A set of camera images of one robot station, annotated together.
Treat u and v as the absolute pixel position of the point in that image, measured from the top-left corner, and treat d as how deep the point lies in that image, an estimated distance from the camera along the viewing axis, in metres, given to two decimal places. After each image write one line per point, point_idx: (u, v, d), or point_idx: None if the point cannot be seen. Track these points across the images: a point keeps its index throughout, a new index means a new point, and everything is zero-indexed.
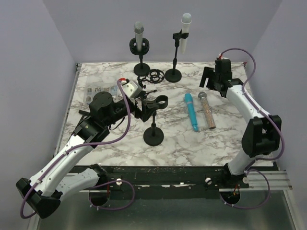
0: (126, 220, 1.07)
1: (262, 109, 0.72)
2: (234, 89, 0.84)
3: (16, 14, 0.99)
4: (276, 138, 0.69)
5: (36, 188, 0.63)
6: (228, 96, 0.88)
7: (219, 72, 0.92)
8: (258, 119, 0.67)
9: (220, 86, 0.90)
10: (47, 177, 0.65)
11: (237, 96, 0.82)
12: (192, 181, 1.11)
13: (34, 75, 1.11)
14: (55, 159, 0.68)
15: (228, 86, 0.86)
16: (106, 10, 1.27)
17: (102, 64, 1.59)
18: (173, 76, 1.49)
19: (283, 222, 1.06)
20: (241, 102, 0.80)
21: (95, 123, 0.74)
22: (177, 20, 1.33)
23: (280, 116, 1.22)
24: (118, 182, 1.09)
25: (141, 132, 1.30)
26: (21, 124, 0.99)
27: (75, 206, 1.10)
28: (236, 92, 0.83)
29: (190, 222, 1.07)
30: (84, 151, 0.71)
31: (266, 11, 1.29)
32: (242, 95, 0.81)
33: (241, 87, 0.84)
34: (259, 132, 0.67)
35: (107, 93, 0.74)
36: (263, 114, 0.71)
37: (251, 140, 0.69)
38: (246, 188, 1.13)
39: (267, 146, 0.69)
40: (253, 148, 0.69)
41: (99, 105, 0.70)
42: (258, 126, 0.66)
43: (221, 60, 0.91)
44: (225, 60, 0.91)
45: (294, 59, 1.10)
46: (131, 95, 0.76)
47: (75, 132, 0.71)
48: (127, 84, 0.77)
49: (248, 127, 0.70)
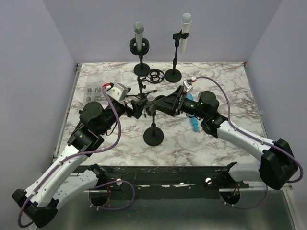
0: (126, 220, 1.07)
1: (265, 140, 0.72)
2: (224, 128, 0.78)
3: (15, 14, 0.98)
4: (293, 162, 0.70)
5: (32, 199, 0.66)
6: (218, 134, 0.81)
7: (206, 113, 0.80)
8: (268, 152, 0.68)
9: (208, 128, 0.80)
10: (42, 188, 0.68)
11: (230, 134, 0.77)
12: (192, 181, 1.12)
13: (34, 75, 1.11)
14: (50, 170, 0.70)
15: (217, 129, 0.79)
16: (106, 10, 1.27)
17: (102, 64, 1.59)
18: (173, 76, 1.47)
19: (283, 222, 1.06)
20: (238, 140, 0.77)
21: (88, 132, 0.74)
22: (177, 19, 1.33)
23: (280, 116, 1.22)
24: (118, 182, 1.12)
25: (141, 132, 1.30)
26: (20, 123, 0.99)
27: (75, 207, 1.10)
28: (227, 130, 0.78)
29: (190, 222, 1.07)
30: (79, 161, 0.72)
31: (266, 11, 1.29)
32: (235, 131, 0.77)
33: (228, 122, 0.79)
34: (276, 165, 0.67)
35: (97, 104, 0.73)
36: (269, 144, 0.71)
37: (272, 175, 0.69)
38: (246, 188, 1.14)
39: (288, 172, 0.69)
40: (278, 180, 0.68)
41: (88, 117, 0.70)
42: (272, 160, 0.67)
43: (210, 103, 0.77)
44: (214, 104, 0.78)
45: (294, 59, 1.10)
46: (119, 98, 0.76)
47: (69, 141, 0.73)
48: (112, 88, 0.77)
49: (262, 164, 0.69)
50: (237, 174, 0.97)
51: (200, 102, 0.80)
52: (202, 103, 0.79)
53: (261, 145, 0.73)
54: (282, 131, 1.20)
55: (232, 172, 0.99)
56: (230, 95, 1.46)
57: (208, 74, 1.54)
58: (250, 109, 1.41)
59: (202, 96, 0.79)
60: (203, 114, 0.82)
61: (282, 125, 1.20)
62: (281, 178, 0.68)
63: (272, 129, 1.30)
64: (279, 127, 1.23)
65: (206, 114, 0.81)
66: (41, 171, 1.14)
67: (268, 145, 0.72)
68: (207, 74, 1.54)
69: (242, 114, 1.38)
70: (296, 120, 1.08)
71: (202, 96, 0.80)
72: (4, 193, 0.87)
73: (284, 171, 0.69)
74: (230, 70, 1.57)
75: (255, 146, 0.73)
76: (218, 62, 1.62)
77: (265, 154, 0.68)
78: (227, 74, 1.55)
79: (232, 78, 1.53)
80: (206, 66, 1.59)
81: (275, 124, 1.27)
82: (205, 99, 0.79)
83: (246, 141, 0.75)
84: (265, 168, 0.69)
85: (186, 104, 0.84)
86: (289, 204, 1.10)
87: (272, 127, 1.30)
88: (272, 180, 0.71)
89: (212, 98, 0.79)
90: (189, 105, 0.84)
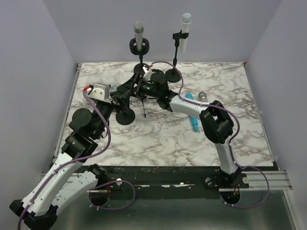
0: (126, 220, 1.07)
1: (202, 103, 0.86)
2: (174, 100, 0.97)
3: (16, 14, 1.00)
4: (227, 117, 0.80)
5: (29, 209, 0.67)
6: (173, 109, 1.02)
7: (159, 91, 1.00)
8: (206, 111, 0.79)
9: (163, 105, 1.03)
10: (38, 198, 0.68)
11: (179, 105, 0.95)
12: (192, 181, 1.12)
13: (34, 75, 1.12)
14: (44, 179, 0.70)
15: (169, 103, 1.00)
16: (106, 10, 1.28)
17: (102, 64, 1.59)
18: (173, 77, 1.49)
19: (283, 222, 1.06)
20: (184, 107, 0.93)
21: (81, 137, 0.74)
22: (177, 20, 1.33)
23: (280, 115, 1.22)
24: (118, 182, 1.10)
25: (141, 132, 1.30)
26: (21, 123, 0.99)
27: (74, 208, 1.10)
28: (177, 101, 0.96)
29: (190, 222, 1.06)
30: (74, 168, 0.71)
31: (266, 11, 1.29)
32: (182, 101, 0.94)
33: (178, 97, 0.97)
34: (213, 120, 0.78)
35: (86, 111, 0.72)
36: (206, 105, 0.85)
37: (210, 130, 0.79)
38: (246, 188, 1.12)
39: (226, 127, 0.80)
40: (219, 134, 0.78)
41: (78, 125, 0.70)
42: (208, 118, 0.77)
43: (159, 82, 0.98)
44: (162, 81, 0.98)
45: (293, 59, 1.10)
46: (103, 97, 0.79)
47: (62, 149, 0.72)
48: (93, 90, 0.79)
49: (202, 122, 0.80)
50: (222, 164, 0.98)
51: (153, 83, 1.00)
52: (153, 83, 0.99)
53: (200, 108, 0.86)
54: (282, 132, 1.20)
55: (222, 167, 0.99)
56: (230, 95, 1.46)
57: (208, 74, 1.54)
58: (250, 109, 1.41)
59: (152, 77, 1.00)
60: (157, 93, 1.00)
61: (282, 125, 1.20)
62: (218, 132, 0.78)
63: (272, 129, 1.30)
64: (279, 127, 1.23)
65: (159, 92, 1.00)
66: (41, 171, 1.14)
67: (206, 106, 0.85)
68: (208, 74, 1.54)
69: (242, 114, 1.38)
70: (296, 120, 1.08)
71: (153, 76, 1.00)
72: (5, 194, 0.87)
73: (221, 127, 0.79)
74: (230, 70, 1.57)
75: (196, 110, 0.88)
76: (218, 62, 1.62)
77: (203, 113, 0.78)
78: (227, 74, 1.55)
79: (232, 78, 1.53)
80: (206, 66, 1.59)
81: (275, 124, 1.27)
82: (155, 78, 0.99)
83: (189, 106, 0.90)
84: (206, 126, 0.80)
85: (143, 86, 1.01)
86: (289, 204, 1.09)
87: (272, 127, 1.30)
88: (213, 136, 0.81)
89: (160, 77, 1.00)
90: (146, 87, 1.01)
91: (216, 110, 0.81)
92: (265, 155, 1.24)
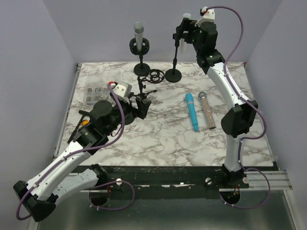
0: (126, 220, 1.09)
1: (242, 96, 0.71)
2: (216, 69, 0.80)
3: (16, 14, 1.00)
4: (251, 120, 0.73)
5: (32, 191, 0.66)
6: (208, 72, 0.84)
7: (204, 43, 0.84)
8: (238, 107, 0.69)
9: (202, 61, 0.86)
10: (44, 181, 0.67)
11: (218, 77, 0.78)
12: (192, 181, 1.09)
13: (34, 75, 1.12)
14: (53, 164, 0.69)
15: (210, 67, 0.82)
16: (106, 11, 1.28)
17: (102, 64, 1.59)
18: (173, 76, 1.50)
19: (281, 221, 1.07)
20: (222, 85, 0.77)
21: (95, 130, 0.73)
22: (177, 20, 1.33)
23: (280, 115, 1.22)
24: (118, 182, 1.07)
25: (141, 132, 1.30)
26: (21, 123, 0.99)
27: (74, 207, 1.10)
28: (218, 72, 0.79)
29: (190, 222, 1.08)
30: (81, 158, 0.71)
31: (266, 11, 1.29)
32: (224, 76, 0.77)
33: (224, 66, 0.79)
34: (239, 118, 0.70)
35: (108, 103, 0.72)
36: (244, 100, 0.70)
37: (230, 123, 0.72)
38: (246, 188, 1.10)
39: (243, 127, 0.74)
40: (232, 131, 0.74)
41: (98, 114, 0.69)
42: (237, 113, 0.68)
43: (208, 32, 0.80)
44: (211, 32, 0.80)
45: (293, 58, 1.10)
46: (123, 94, 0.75)
47: (74, 138, 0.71)
48: (117, 86, 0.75)
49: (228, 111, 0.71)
50: (227, 158, 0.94)
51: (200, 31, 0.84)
52: (201, 31, 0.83)
53: (236, 99, 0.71)
54: (282, 132, 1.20)
55: (226, 163, 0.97)
56: None
57: None
58: None
59: (202, 25, 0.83)
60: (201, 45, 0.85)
61: (281, 125, 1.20)
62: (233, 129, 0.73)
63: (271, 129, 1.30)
64: (279, 127, 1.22)
65: (203, 45, 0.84)
66: (41, 171, 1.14)
67: (243, 101, 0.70)
68: None
69: None
70: (296, 120, 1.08)
71: (203, 25, 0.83)
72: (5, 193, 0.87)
73: (241, 125, 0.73)
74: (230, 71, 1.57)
75: (231, 97, 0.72)
76: None
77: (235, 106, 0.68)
78: None
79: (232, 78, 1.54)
80: None
81: (276, 124, 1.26)
82: (205, 28, 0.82)
83: (228, 89, 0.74)
84: (229, 117, 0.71)
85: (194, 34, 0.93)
86: (289, 205, 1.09)
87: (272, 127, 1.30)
88: (228, 128, 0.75)
89: (211, 28, 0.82)
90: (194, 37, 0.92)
91: (248, 108, 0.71)
92: (265, 155, 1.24)
